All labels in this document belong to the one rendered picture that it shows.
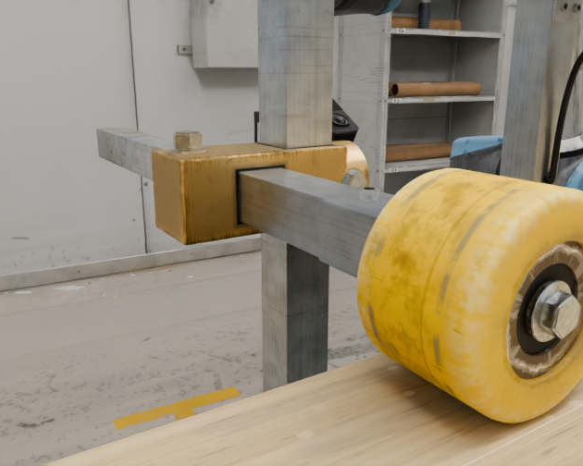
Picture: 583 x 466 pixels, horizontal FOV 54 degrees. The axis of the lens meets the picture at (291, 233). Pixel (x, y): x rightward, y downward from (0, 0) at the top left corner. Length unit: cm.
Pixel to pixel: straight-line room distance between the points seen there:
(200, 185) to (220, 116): 286
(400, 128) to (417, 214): 362
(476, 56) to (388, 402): 374
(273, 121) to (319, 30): 6
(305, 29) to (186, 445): 25
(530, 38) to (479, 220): 37
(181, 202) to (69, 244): 276
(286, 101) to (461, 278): 21
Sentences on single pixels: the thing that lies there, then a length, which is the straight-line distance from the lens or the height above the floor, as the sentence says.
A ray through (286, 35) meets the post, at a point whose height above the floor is 104.
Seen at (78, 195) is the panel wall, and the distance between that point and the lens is 303.
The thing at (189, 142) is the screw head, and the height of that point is 98.
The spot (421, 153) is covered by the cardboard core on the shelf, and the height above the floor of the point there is 56.
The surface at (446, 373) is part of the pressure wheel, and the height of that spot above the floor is 93.
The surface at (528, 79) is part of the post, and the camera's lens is 54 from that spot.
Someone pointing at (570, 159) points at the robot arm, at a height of 85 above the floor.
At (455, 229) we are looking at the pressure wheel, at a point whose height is 97.
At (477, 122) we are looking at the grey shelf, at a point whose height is 72.
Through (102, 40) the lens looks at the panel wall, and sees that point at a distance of 301.
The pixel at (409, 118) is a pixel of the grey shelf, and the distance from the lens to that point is 386.
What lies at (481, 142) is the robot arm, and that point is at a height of 86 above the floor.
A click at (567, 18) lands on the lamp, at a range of 54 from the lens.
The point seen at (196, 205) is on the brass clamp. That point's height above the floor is 94.
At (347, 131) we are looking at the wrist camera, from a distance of 68.
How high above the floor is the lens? 102
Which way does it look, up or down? 16 degrees down
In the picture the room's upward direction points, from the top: straight up
